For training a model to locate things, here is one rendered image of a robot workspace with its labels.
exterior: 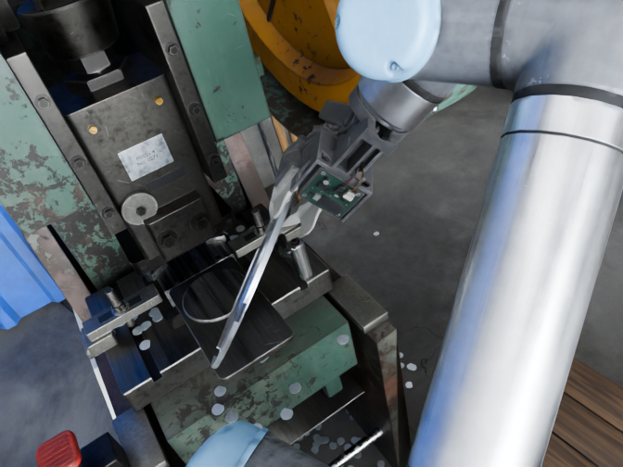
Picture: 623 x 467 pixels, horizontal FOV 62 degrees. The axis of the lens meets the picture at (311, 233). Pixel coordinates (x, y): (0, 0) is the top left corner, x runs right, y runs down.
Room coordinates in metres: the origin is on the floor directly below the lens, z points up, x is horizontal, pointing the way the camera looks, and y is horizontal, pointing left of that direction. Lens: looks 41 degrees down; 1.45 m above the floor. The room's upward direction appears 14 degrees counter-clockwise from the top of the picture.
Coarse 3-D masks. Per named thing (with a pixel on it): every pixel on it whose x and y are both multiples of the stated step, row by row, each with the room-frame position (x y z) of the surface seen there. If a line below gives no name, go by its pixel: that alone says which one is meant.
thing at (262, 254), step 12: (288, 204) 0.51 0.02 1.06; (276, 228) 0.47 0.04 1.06; (264, 240) 0.55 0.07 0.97; (264, 252) 0.45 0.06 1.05; (252, 264) 0.58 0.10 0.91; (264, 264) 0.44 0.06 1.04; (252, 276) 0.49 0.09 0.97; (240, 288) 0.62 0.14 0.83; (252, 288) 0.42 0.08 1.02; (240, 300) 0.48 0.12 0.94; (240, 312) 0.45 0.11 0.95; (228, 324) 0.55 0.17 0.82; (228, 336) 0.40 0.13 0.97; (216, 360) 0.41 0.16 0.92
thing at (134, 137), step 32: (128, 64) 0.78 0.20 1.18; (64, 96) 0.74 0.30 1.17; (96, 96) 0.71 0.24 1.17; (128, 96) 0.71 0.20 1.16; (160, 96) 0.72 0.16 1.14; (96, 128) 0.68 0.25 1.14; (128, 128) 0.70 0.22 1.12; (160, 128) 0.72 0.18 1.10; (96, 160) 0.67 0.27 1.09; (128, 160) 0.69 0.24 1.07; (160, 160) 0.71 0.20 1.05; (192, 160) 0.72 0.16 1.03; (128, 192) 0.68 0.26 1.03; (160, 192) 0.70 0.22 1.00; (192, 192) 0.71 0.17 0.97; (128, 224) 0.67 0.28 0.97; (160, 224) 0.66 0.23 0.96; (192, 224) 0.68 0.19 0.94
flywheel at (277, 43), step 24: (240, 0) 1.11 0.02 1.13; (264, 0) 1.07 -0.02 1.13; (288, 0) 0.98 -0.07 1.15; (312, 0) 0.90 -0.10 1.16; (336, 0) 0.87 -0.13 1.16; (264, 24) 1.07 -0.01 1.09; (288, 24) 1.00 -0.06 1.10; (312, 24) 0.91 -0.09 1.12; (264, 48) 1.04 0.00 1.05; (288, 48) 1.00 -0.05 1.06; (312, 48) 0.93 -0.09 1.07; (336, 48) 0.85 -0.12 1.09; (288, 72) 0.96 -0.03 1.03; (312, 72) 0.90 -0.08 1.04; (336, 72) 0.85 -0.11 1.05; (312, 96) 0.89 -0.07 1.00; (336, 96) 0.81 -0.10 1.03
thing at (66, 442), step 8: (64, 432) 0.47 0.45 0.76; (72, 432) 0.47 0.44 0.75; (48, 440) 0.46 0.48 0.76; (56, 440) 0.46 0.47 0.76; (64, 440) 0.46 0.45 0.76; (72, 440) 0.45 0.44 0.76; (40, 448) 0.45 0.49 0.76; (48, 448) 0.45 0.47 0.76; (56, 448) 0.45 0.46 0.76; (64, 448) 0.44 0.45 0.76; (72, 448) 0.44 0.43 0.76; (40, 456) 0.44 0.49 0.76; (48, 456) 0.44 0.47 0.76; (56, 456) 0.43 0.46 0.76; (64, 456) 0.43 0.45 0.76; (72, 456) 0.43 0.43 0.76; (80, 456) 0.43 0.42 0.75; (40, 464) 0.43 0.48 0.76; (48, 464) 0.42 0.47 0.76; (56, 464) 0.42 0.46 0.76; (64, 464) 0.42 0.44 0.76; (72, 464) 0.41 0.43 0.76
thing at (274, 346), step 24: (216, 264) 0.74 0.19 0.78; (192, 288) 0.69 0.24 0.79; (216, 288) 0.67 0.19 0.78; (192, 312) 0.63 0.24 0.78; (216, 312) 0.61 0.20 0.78; (264, 312) 0.59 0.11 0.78; (216, 336) 0.57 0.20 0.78; (240, 336) 0.55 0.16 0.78; (264, 336) 0.54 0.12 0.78; (288, 336) 0.53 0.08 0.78; (240, 360) 0.51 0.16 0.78
